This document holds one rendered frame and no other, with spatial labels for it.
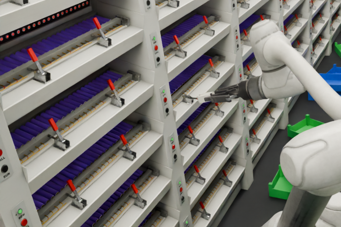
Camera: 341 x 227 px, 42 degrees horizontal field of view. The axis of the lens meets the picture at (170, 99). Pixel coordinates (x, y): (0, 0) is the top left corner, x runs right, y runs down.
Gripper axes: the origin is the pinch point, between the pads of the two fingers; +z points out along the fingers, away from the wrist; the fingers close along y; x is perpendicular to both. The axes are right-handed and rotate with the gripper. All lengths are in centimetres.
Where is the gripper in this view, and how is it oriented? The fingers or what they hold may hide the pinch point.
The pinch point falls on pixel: (206, 97)
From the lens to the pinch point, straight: 180.3
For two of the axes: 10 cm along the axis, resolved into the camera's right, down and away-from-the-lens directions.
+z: -7.9, 1.5, 5.9
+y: 4.8, -4.3, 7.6
